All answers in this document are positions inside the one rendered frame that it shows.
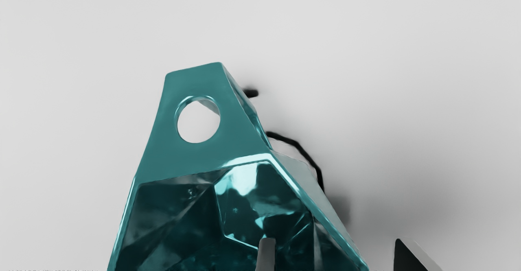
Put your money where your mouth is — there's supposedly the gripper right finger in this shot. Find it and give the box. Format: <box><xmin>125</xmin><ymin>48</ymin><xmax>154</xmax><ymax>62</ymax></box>
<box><xmin>394</xmin><ymin>238</ymin><xmax>443</xmax><ymax>271</ymax></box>

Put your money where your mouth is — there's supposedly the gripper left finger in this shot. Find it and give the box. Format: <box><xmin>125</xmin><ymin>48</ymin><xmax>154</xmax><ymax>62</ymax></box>
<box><xmin>255</xmin><ymin>238</ymin><xmax>277</xmax><ymax>271</ymax></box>

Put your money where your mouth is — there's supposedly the teal faceted mug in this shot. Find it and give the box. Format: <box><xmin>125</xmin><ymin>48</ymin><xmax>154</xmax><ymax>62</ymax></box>
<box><xmin>107</xmin><ymin>62</ymin><xmax>370</xmax><ymax>271</ymax></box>

